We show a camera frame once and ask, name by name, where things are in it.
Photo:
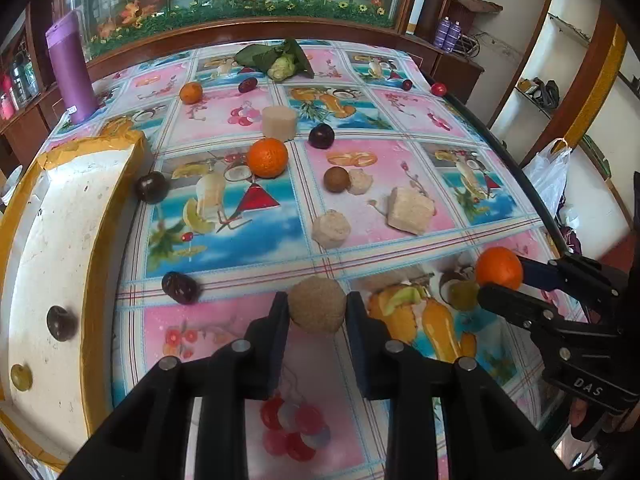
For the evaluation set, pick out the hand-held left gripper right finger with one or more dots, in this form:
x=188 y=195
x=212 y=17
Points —
x=354 y=315

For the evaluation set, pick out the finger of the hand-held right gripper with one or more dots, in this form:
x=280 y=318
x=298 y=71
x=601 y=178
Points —
x=537 y=272
x=505 y=300

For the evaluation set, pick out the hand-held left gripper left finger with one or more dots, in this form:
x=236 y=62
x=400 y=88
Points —
x=280 y=312

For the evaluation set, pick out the large orange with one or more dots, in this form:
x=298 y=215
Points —
x=267 y=157
x=498 y=269

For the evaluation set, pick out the green grape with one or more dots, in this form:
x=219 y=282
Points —
x=465 y=295
x=21 y=377

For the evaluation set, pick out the beige hexagonal piece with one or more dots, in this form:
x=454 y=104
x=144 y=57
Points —
x=330 y=230

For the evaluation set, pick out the large beige block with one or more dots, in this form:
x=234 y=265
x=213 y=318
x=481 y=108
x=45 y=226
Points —
x=409 y=210

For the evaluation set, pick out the small lumpy beige piece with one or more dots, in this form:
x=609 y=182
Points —
x=361 y=182

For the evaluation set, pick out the brown longan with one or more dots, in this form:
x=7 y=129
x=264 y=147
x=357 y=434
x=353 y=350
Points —
x=335 y=179

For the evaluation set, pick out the white foam box yellow tape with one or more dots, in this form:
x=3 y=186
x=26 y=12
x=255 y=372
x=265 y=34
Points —
x=65 y=240

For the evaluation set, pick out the person's right hand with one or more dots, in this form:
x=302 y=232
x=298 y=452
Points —
x=587 y=417

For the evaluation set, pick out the white plastic bag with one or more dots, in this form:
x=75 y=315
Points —
x=550 y=175

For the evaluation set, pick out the black shoes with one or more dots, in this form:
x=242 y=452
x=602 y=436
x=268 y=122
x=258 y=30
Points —
x=542 y=91

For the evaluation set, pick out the beige cork cylinder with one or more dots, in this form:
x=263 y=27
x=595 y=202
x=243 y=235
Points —
x=279 y=122

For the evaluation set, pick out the fruit print tablecloth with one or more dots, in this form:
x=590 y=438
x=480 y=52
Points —
x=400 y=125

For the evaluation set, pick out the red cherry tomato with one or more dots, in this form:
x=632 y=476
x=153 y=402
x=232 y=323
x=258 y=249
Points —
x=438 y=89

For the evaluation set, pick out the tiny dark plum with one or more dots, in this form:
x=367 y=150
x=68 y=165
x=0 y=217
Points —
x=407 y=84

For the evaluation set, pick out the dark red grape back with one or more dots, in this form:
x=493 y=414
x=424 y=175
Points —
x=247 y=85

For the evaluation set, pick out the small orange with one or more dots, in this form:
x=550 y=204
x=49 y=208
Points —
x=190 y=92

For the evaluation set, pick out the purple spray can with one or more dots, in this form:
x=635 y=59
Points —
x=442 y=32
x=453 y=36

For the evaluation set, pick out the green leafy vegetable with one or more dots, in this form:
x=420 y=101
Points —
x=280 y=60

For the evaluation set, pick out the white bucket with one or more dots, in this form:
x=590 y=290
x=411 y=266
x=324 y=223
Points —
x=10 y=182

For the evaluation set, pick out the wooden cabinet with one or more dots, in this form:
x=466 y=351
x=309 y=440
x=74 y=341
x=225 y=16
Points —
x=30 y=125

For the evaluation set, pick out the purple thermos bottle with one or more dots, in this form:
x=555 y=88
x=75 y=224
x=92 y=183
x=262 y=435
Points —
x=72 y=70

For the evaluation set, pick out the pink thermos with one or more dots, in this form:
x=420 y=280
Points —
x=6 y=102

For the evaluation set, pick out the white wall shelf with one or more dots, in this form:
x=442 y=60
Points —
x=575 y=55

